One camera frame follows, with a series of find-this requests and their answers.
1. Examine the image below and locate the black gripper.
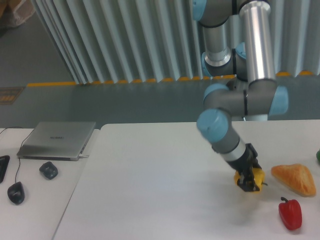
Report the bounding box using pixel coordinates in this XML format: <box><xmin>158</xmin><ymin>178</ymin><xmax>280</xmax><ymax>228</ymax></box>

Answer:
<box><xmin>227</xmin><ymin>143</ymin><xmax>262</xmax><ymax>192</ymax></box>

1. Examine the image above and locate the yellow bell pepper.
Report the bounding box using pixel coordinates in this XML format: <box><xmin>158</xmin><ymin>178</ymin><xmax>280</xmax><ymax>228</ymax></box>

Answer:
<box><xmin>233</xmin><ymin>168</ymin><xmax>265</xmax><ymax>191</ymax></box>

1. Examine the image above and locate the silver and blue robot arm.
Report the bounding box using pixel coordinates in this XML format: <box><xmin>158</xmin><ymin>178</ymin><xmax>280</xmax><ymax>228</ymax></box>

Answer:
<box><xmin>192</xmin><ymin>0</ymin><xmax>289</xmax><ymax>192</ymax></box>

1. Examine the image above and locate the red bell pepper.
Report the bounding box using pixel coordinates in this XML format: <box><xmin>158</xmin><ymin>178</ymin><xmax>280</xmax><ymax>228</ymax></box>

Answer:
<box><xmin>278</xmin><ymin>196</ymin><xmax>303</xmax><ymax>231</ymax></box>

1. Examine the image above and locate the green pepper at edge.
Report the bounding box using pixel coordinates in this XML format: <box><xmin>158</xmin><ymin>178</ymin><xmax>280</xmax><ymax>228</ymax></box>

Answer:
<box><xmin>316</xmin><ymin>150</ymin><xmax>320</xmax><ymax>164</ymax></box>

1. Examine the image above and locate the triangular orange pastry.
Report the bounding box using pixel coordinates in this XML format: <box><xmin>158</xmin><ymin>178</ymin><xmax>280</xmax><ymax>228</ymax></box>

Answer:
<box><xmin>271</xmin><ymin>163</ymin><xmax>317</xmax><ymax>197</ymax></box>

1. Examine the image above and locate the silver closed laptop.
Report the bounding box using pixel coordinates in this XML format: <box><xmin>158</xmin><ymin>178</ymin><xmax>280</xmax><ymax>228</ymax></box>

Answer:
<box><xmin>17</xmin><ymin>121</ymin><xmax>96</xmax><ymax>161</ymax></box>

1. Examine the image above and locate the dark earbuds case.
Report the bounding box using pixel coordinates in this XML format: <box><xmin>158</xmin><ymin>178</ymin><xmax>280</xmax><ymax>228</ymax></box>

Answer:
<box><xmin>39</xmin><ymin>161</ymin><xmax>59</xmax><ymax>180</ymax></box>

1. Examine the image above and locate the white folding partition screen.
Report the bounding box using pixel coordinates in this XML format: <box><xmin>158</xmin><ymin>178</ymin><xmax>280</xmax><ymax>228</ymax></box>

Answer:
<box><xmin>32</xmin><ymin>0</ymin><xmax>320</xmax><ymax>84</ymax></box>

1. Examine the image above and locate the black computer mouse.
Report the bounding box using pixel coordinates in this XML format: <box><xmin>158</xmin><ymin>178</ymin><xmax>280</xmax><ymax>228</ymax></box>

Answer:
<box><xmin>7</xmin><ymin>181</ymin><xmax>25</xmax><ymax>205</ymax></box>

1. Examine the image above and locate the black keyboard corner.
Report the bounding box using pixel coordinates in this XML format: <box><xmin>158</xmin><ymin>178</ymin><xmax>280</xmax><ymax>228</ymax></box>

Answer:
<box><xmin>0</xmin><ymin>155</ymin><xmax>10</xmax><ymax>183</ymax></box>

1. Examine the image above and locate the yellow floor sign sticker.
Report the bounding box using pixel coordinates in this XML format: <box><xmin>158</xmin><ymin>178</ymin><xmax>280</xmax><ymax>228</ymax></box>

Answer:
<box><xmin>0</xmin><ymin>86</ymin><xmax>25</xmax><ymax>105</ymax></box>

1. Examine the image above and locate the brown cardboard box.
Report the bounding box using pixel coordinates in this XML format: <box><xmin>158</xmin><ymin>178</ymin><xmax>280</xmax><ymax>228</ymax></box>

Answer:
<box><xmin>0</xmin><ymin>0</ymin><xmax>36</xmax><ymax>37</ymax></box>

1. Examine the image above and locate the black mouse cable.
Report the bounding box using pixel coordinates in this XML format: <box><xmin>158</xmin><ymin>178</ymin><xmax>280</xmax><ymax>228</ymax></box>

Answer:
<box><xmin>0</xmin><ymin>126</ymin><xmax>35</xmax><ymax>184</ymax></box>

